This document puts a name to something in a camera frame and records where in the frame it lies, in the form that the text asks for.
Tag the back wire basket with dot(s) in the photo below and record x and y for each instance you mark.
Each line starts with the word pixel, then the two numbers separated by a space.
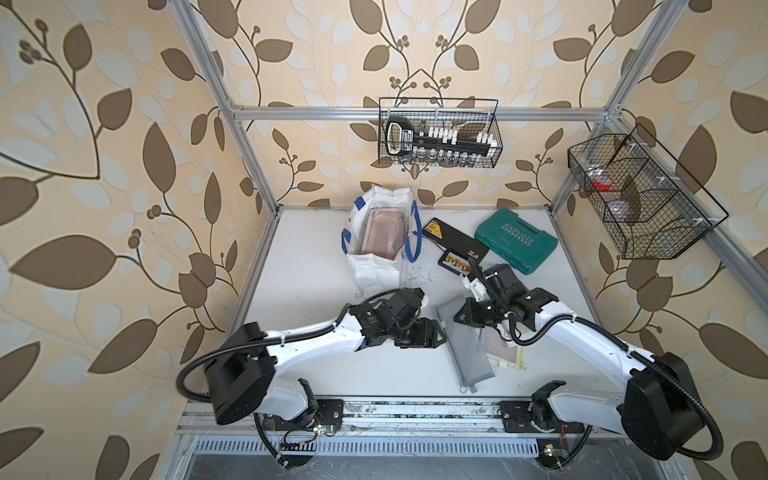
pixel 469 116

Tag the purple pouch cream edge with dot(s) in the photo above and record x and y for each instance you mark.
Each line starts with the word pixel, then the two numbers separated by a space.
pixel 503 353

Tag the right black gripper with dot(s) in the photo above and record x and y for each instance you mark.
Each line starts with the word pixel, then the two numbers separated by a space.
pixel 470 315

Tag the wire basket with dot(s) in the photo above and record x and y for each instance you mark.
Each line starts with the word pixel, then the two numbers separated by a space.
pixel 659 206
pixel 469 116

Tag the right wire basket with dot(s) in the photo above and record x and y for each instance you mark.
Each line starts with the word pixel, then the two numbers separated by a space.
pixel 659 206

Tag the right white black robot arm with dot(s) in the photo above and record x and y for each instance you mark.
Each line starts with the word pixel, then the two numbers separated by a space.
pixel 656 404

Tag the green plastic tool case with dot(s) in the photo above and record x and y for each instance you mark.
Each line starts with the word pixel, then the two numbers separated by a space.
pixel 520 244

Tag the red object in basket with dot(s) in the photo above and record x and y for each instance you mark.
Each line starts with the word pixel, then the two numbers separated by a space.
pixel 597 181

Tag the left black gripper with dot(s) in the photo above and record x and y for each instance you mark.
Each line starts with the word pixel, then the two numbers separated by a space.
pixel 426 338

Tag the grey blue mesh pouch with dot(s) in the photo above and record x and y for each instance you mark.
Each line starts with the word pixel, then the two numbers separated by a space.
pixel 467 353

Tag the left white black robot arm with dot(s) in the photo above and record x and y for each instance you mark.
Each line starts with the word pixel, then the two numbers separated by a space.
pixel 246 375

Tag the white canvas tote bag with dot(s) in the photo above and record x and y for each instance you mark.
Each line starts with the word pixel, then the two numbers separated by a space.
pixel 373 274

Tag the black yellow tool case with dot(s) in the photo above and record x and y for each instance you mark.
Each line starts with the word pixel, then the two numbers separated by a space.
pixel 454 240

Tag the black socket tool set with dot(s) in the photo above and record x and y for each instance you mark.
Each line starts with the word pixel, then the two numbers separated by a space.
pixel 403 138

